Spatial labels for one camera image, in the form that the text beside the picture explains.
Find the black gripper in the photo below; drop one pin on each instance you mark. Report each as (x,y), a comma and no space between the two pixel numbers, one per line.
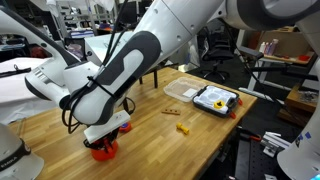
(100,140)

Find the orange teapot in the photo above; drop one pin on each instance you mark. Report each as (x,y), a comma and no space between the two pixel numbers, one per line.
(105,156)

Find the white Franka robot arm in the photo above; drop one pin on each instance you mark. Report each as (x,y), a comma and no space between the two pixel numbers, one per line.
(133,66)

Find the white robot on left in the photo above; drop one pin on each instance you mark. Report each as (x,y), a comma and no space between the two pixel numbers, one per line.
(70,110)

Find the wooden strip with holes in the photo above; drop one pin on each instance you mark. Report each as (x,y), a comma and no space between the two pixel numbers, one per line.
(171,112)

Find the yellow toy dumbbell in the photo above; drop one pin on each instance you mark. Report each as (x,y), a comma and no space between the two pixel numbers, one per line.
(182,128)

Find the white cloth covered table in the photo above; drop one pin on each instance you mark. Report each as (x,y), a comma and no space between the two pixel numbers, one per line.
(16,96)

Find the black tool case clear lid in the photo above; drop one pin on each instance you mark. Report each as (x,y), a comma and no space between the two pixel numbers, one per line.
(213,95)

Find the background equipment rack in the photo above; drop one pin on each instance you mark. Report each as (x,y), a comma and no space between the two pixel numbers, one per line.
(76,20)

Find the yellow black round toy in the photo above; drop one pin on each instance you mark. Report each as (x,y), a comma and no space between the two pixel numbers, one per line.
(221,106)

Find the black computer monitor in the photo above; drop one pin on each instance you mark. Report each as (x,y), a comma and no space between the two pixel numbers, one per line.
(132,13)

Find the black office chair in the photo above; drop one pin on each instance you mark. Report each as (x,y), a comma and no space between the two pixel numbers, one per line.
(216,53)

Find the black perforated board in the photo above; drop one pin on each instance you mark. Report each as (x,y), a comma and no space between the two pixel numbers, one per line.
(253,163)

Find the small white bottle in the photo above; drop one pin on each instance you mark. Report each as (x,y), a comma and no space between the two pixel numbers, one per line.
(263,47)

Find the pink purple bottle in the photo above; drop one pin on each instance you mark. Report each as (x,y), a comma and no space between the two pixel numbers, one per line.
(272,47)

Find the white rounded housing blue marks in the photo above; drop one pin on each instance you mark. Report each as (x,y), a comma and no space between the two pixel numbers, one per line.
(300,160)

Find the wooden crate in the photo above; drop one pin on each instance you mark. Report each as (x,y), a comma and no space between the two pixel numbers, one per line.
(296,103)

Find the brown cardboard carton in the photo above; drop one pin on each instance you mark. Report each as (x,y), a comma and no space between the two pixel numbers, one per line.
(290,43)

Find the small red tray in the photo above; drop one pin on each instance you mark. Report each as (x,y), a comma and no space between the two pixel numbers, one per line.
(304,57)

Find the white frame desk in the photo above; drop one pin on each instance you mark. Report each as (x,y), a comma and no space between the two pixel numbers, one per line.
(256,71)

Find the silver metal bracket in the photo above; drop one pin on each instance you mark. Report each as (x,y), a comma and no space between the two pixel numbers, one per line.
(275,141)

